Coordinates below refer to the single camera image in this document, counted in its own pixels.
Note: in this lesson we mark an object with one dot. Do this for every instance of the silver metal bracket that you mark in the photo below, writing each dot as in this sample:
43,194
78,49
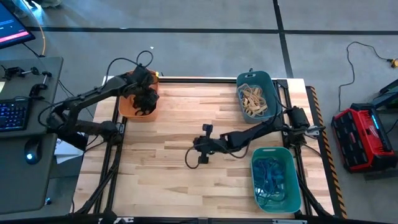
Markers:
289,221

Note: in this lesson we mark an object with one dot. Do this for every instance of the slate blue plastic basket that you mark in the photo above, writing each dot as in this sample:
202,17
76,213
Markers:
270,84

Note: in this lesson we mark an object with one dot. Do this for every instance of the black computer mouse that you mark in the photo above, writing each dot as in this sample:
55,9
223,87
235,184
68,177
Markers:
32,149

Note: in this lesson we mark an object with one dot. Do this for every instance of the black metal clamp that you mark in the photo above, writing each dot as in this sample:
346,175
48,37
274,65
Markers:
34,90
12,72

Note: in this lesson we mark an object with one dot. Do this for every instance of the red black power station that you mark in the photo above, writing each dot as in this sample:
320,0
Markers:
357,140

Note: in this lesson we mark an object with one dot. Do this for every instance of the computer monitor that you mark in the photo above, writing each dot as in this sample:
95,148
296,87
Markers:
12,28

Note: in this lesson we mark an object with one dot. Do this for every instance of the teal green plastic basket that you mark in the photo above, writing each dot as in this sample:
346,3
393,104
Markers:
289,199

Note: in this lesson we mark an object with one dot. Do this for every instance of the grey desk top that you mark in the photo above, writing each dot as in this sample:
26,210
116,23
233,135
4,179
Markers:
46,87
18,186

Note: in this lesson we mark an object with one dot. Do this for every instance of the black camera rig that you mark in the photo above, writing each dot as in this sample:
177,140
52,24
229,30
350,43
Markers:
107,217

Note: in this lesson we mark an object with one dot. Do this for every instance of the green black device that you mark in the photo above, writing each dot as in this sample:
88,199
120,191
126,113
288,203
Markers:
390,93

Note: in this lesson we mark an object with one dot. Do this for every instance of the backlit black keyboard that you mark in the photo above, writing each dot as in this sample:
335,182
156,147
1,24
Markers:
14,115

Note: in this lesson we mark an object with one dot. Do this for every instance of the yellow plug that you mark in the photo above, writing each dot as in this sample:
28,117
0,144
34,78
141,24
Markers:
394,63

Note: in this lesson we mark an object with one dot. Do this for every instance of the wide blue rubber band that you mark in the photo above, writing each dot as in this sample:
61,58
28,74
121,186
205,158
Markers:
267,168

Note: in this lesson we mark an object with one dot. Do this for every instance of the white paper sheet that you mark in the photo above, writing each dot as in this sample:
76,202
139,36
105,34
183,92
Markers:
66,152

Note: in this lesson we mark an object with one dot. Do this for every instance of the orange plastic basket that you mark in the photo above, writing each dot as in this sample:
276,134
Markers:
127,110

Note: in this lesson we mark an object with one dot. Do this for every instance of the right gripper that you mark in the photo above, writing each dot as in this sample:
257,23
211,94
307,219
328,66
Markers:
213,144

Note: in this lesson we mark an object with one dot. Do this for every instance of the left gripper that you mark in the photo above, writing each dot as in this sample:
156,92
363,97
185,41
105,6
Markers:
144,84

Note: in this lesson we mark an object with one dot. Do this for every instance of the black resistance band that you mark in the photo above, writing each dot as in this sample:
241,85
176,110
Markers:
264,194

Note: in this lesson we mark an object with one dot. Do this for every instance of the yellow black hazard tape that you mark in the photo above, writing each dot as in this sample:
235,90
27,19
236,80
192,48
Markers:
334,174

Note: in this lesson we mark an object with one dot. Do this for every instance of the cream rubber band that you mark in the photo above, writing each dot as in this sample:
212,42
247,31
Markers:
252,110
253,101
245,90

